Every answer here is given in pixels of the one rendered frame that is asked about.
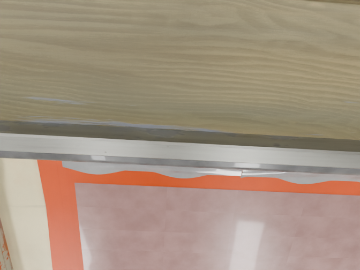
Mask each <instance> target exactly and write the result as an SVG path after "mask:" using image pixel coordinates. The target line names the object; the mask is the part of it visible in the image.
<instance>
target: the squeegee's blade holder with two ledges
mask: <svg viewBox="0 0 360 270"><path fill-rule="evenodd" d="M0 151H14V152H36V153H57V154H78V155H99V156H120V157H131V158H153V159H174V160H195V161H216V162H237V163H258V164H279V165H291V166H312V167H333V168H354V169H360V140H351V139H332V138H312V137H293V136H274V135H263V134H244V133H225V132H205V131H186V130H167V129H148V128H137V127H118V126H98V125H79V124H60V123H41V122H22V121H2V120H0Z"/></svg>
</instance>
